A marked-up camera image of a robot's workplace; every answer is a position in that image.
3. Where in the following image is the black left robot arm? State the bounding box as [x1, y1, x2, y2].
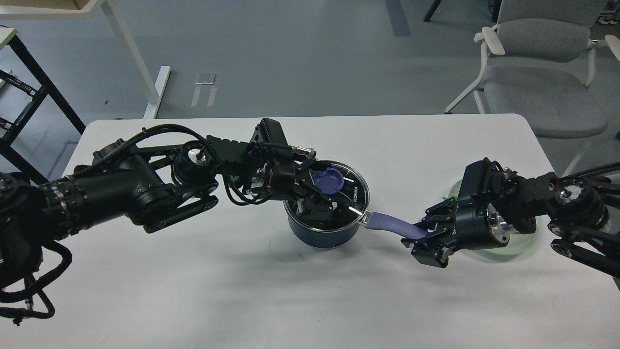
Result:
[0, 118, 354, 325]

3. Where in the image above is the white table leg frame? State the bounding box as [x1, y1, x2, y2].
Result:
[0, 0, 172, 119]

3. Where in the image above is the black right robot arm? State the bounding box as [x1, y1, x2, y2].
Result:
[401, 158, 620, 278]

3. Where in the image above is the translucent green plate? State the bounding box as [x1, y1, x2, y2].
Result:
[457, 204, 541, 263]

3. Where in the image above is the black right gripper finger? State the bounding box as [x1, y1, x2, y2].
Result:
[401, 232, 458, 268]
[413, 197, 458, 233]

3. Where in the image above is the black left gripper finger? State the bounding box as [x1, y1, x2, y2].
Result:
[292, 198, 339, 226]
[296, 161, 349, 207]

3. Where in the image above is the glass lid with blue knob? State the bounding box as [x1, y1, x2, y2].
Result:
[284, 160, 370, 233]

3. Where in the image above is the black metal shelf frame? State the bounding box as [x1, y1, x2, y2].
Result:
[0, 26, 86, 185]

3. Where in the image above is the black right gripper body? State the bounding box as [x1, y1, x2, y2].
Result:
[454, 159, 510, 250]

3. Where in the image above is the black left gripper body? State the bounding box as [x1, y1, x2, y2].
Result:
[242, 118, 319, 204]

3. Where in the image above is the grey office chair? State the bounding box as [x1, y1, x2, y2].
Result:
[445, 0, 619, 176]

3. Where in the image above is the blue saucepan with handle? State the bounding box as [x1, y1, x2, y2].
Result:
[283, 160, 429, 249]

